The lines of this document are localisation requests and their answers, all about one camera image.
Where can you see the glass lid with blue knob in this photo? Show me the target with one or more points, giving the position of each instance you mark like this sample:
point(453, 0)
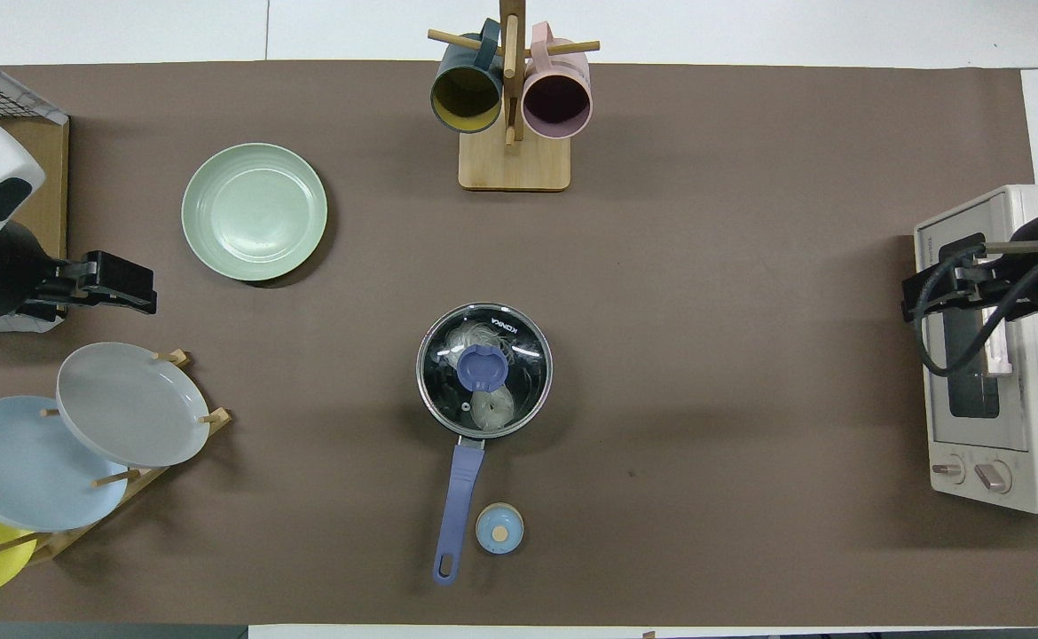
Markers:
point(483, 366)

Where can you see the green plate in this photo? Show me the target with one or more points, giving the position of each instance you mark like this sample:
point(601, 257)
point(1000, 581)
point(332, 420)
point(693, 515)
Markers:
point(253, 213)

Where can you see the teal mug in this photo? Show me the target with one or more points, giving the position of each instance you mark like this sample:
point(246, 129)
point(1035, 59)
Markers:
point(466, 98)

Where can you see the pink mug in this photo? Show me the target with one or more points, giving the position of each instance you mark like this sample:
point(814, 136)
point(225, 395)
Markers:
point(557, 102)

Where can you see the cream toaster oven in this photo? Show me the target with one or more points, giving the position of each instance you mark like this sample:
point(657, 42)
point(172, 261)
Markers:
point(971, 461)

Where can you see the grey patterned bag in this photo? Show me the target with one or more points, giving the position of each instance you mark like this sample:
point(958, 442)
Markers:
point(49, 324)

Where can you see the brown table mat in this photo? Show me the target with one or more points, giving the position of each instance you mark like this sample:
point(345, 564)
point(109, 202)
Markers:
point(705, 311)

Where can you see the grey plate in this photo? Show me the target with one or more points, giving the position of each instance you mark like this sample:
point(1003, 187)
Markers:
point(133, 404)

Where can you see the light blue plate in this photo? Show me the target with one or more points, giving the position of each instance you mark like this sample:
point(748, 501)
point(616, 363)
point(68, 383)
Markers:
point(22, 466)

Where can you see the white vermicelli nest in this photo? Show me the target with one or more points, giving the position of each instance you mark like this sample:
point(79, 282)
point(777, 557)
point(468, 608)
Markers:
point(492, 408)
point(475, 335)

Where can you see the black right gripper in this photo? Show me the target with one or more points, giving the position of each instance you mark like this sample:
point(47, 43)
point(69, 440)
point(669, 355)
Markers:
point(1007, 284)

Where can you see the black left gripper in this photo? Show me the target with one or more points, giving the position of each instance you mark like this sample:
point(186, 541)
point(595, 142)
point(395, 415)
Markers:
point(62, 284)

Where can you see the wooden mug tree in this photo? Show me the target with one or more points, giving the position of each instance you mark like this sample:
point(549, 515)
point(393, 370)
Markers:
point(515, 164)

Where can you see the wooden plate rack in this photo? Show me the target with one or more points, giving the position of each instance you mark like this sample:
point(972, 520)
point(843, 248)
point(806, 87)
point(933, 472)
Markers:
point(137, 479)

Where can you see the wooden shelf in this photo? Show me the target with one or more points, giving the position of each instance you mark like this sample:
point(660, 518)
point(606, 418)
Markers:
point(44, 177)

